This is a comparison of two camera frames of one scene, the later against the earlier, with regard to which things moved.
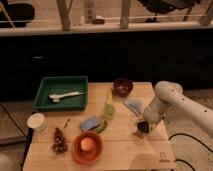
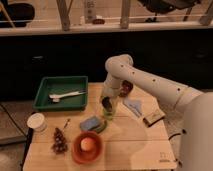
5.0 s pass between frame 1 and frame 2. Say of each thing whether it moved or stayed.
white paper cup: stayed
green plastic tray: stayed
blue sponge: stayed
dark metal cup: moved
